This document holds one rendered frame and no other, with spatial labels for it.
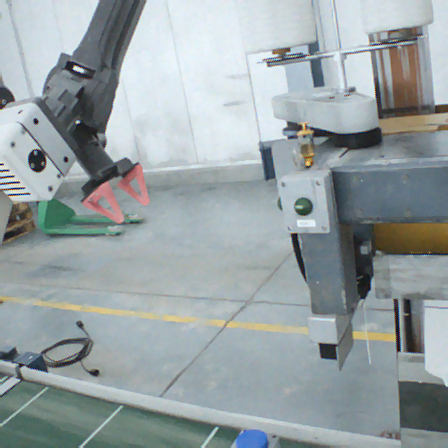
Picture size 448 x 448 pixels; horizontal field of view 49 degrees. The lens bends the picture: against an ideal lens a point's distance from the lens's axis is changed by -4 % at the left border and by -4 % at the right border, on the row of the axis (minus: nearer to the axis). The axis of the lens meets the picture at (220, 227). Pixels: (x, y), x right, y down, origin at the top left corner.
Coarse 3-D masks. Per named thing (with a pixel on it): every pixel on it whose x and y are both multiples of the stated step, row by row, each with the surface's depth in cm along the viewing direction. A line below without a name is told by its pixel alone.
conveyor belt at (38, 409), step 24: (24, 384) 215; (0, 408) 200; (24, 408) 197; (48, 408) 195; (72, 408) 192; (96, 408) 190; (120, 408) 188; (0, 432) 184; (24, 432) 182; (48, 432) 180; (72, 432) 178; (96, 432) 176; (120, 432) 174; (144, 432) 172; (168, 432) 170; (192, 432) 168; (216, 432) 166; (240, 432) 163
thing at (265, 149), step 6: (282, 138) 134; (258, 144) 136; (264, 144) 131; (270, 144) 130; (258, 150) 128; (264, 150) 128; (270, 150) 128; (264, 156) 128; (270, 156) 128; (264, 162) 128; (270, 162) 129; (264, 168) 129; (270, 168) 129; (264, 174) 129; (270, 174) 129
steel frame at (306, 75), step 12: (300, 48) 541; (312, 48) 573; (312, 60) 579; (288, 72) 557; (300, 72) 550; (312, 72) 583; (0, 84) 826; (288, 84) 562; (300, 84) 555; (312, 84) 549; (324, 84) 583
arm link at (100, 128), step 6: (108, 108) 95; (108, 114) 97; (78, 120) 96; (84, 120) 96; (102, 120) 95; (90, 126) 101; (96, 126) 96; (102, 126) 96; (96, 132) 102; (102, 132) 105; (96, 138) 102; (102, 138) 104; (102, 144) 105
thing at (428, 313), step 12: (432, 300) 97; (444, 300) 96; (432, 312) 98; (444, 312) 96; (432, 324) 99; (444, 324) 97; (432, 336) 99; (444, 336) 98; (432, 348) 100; (444, 348) 99; (432, 360) 101; (444, 360) 100; (432, 372) 102; (444, 372) 100
